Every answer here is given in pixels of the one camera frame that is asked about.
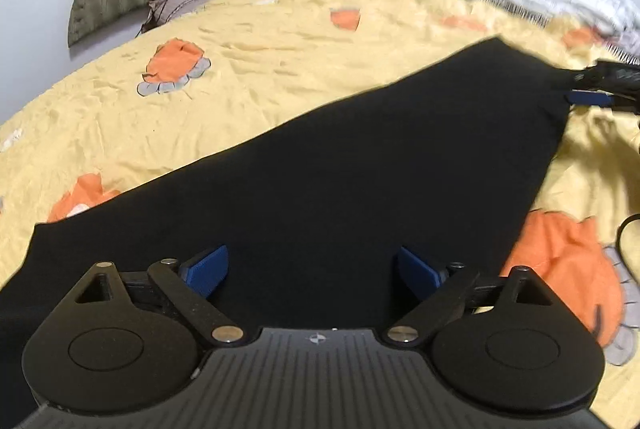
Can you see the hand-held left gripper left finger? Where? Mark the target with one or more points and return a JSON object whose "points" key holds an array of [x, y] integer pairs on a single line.
{"points": [[207, 266]]}

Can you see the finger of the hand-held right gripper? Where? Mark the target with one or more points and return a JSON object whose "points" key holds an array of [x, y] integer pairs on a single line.
{"points": [[590, 97], [607, 74]]}

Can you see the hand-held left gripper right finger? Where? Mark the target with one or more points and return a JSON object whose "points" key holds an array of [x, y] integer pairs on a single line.
{"points": [[417, 269]]}

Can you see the black pants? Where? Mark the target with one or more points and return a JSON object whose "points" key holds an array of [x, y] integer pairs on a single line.
{"points": [[325, 159]]}

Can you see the yellow printed blanket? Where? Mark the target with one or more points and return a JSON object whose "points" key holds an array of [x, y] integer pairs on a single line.
{"points": [[275, 34]]}

